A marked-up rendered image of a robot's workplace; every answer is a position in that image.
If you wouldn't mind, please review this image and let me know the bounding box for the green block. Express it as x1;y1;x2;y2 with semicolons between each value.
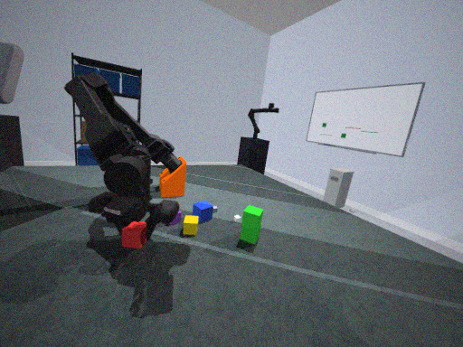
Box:
240;224;261;244
241;205;263;230

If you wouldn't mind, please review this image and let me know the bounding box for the purple block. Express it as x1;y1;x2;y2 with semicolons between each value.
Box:
169;211;181;225

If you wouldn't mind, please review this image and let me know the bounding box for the yellow block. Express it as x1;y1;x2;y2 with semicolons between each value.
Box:
183;216;198;235

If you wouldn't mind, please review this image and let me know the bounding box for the blue block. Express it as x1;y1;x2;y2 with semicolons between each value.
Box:
193;201;213;223

